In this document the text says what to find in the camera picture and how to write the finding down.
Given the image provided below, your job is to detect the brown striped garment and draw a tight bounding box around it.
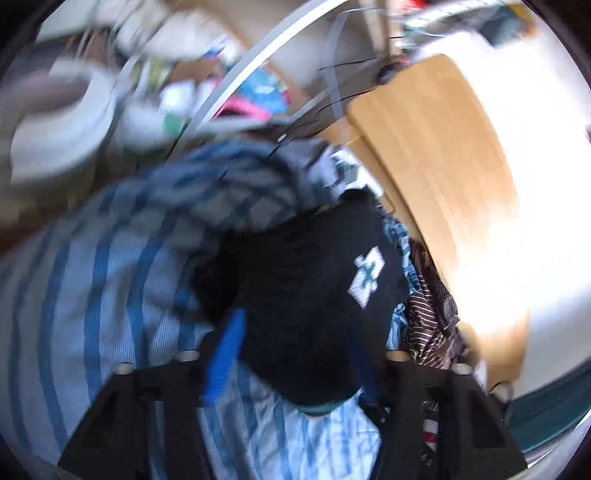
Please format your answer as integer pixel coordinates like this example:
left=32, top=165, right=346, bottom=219
left=403, top=240, right=466, bottom=370

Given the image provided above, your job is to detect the teal curtain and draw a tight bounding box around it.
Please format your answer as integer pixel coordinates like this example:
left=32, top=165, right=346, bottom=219
left=508, top=363, right=590, bottom=453

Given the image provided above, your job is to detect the white round stool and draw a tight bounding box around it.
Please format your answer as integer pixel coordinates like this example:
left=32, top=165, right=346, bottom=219
left=1, top=59, right=117, bottom=186

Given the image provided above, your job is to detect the black patterned knit sweater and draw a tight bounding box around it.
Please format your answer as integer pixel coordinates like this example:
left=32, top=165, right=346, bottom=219
left=192, top=189, right=409, bottom=416

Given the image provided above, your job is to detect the blue striped bed sheet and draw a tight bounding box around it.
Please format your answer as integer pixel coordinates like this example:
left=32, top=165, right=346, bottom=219
left=0, top=138, right=417, bottom=480

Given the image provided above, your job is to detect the wooden headboard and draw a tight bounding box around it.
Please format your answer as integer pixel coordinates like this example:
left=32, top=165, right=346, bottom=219
left=321, top=55, right=530, bottom=383

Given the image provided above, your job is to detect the white shelf unit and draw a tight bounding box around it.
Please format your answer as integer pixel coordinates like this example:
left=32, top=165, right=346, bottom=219
left=179, top=0, right=537, bottom=139

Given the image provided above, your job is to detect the star striped duvet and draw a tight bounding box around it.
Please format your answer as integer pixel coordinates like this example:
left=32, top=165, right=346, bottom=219
left=421, top=401, right=439, bottom=466

